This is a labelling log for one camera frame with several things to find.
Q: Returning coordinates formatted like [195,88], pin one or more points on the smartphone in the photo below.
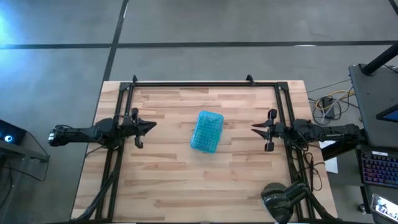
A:
[384,205]

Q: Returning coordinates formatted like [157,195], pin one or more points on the black power adapter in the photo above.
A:
[328,105]

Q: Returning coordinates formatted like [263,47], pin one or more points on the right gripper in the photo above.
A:
[280,130]

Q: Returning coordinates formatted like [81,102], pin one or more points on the caster wheel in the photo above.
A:
[362,208]

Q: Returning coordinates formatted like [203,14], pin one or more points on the backlit black keyboard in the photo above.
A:
[379,169]

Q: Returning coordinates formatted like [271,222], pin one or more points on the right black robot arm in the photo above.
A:
[326,133]

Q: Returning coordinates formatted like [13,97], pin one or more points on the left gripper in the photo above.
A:
[129,129]

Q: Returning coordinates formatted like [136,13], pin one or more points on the black frame clamp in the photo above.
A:
[134,78]
[249,79]

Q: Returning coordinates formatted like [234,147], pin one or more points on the white paper sheet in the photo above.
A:
[332,165]

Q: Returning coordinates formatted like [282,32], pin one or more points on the black pole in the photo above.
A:
[379,59]

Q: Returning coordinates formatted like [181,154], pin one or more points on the black device with blue light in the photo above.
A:
[14,132]

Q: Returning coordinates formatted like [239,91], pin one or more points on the black stand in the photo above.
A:
[31,154]

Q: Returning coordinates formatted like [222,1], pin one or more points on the black desk lamp head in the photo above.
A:
[280,199]

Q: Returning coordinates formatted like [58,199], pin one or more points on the black monitor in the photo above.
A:
[390,115]

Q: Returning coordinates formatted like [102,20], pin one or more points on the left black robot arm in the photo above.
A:
[81,135]

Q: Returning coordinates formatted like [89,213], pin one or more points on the blue plastic box lid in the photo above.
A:
[206,132]

